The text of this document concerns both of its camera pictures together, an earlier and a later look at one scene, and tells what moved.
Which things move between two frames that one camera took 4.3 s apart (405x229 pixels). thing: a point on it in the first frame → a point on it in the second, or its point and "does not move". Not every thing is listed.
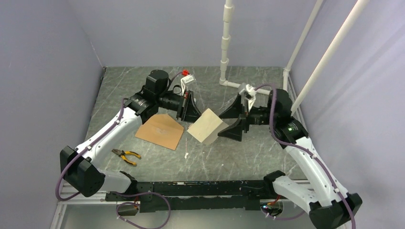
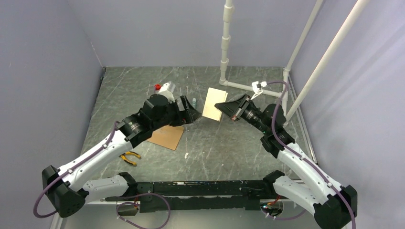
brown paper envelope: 161,130 does not move
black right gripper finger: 234,132 → 231,108
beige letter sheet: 205,126 → 214,96
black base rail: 182,196 does not move
